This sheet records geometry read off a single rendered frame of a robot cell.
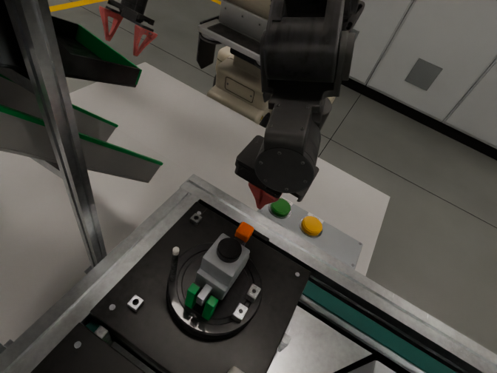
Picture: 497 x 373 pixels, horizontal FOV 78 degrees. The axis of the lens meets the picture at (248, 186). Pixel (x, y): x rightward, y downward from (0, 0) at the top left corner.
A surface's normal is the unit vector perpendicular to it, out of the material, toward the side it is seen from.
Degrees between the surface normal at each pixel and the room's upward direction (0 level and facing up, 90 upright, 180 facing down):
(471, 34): 90
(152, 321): 0
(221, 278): 90
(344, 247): 0
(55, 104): 90
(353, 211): 0
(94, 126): 90
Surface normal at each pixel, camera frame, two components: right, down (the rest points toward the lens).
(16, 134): 0.76, 0.58
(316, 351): 0.22, -0.65
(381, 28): -0.49, 0.57
